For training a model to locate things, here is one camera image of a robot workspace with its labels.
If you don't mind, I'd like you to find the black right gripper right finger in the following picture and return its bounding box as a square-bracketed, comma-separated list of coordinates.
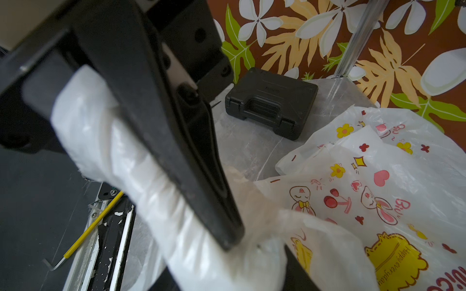
[282, 245, 320, 291]

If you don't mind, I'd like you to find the aluminium frame post left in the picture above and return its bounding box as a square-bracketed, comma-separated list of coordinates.
[331, 1, 389, 80]

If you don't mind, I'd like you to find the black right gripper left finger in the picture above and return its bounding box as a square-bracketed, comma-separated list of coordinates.
[149, 267, 181, 291]

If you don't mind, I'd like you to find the white printed bag rear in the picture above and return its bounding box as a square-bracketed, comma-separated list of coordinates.
[275, 106, 466, 178]

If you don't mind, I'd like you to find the white printed plastic bag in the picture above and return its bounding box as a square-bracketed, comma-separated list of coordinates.
[51, 65, 378, 291]

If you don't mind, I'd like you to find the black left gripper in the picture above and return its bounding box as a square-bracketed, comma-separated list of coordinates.
[1, 1, 245, 250]

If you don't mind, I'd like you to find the black plastic tool case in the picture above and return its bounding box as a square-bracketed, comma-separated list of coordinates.
[225, 67, 319, 141]

